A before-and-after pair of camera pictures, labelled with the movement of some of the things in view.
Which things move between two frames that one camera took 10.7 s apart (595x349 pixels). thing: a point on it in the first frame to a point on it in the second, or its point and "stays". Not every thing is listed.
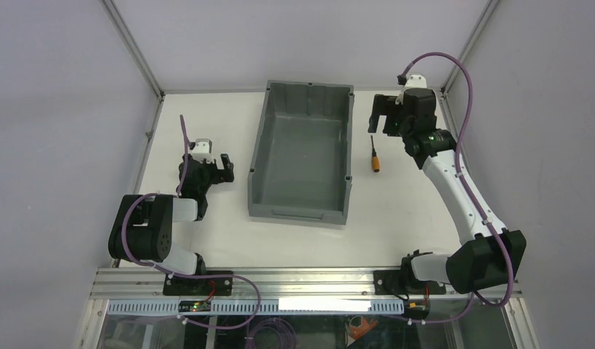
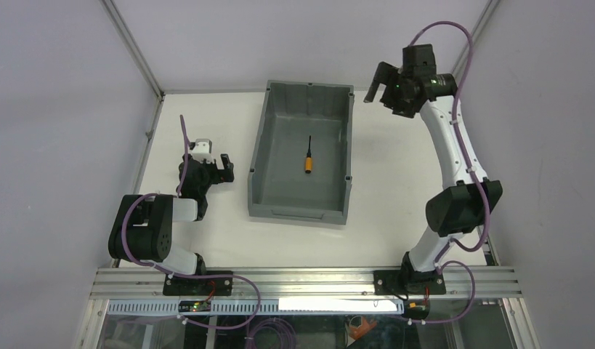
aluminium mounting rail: (150, 284) stays
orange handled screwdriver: (375, 159) to (309, 159)
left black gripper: (218, 172) stays
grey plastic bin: (301, 164) stays
